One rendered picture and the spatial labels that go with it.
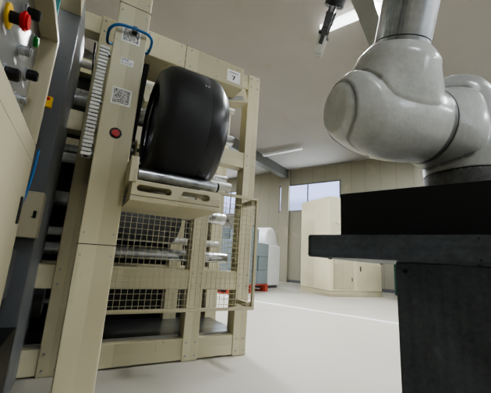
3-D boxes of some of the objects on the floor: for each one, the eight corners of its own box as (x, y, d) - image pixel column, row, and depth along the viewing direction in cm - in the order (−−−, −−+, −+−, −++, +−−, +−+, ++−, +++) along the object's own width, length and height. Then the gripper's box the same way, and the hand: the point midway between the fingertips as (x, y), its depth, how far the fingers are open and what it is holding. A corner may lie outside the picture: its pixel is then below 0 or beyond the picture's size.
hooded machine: (263, 288, 648) (266, 225, 677) (241, 285, 683) (245, 226, 713) (279, 287, 705) (281, 229, 735) (259, 285, 740) (261, 229, 770)
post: (40, 444, 91) (146, -144, 144) (44, 423, 103) (140, -115, 155) (88, 434, 97) (172, -126, 150) (86, 415, 109) (165, -99, 162)
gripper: (327, 1, 123) (310, 55, 132) (327, -18, 101) (306, 50, 110) (345, 5, 122) (326, 60, 131) (349, -13, 100) (326, 55, 108)
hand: (318, 52), depth 120 cm, fingers open, 13 cm apart
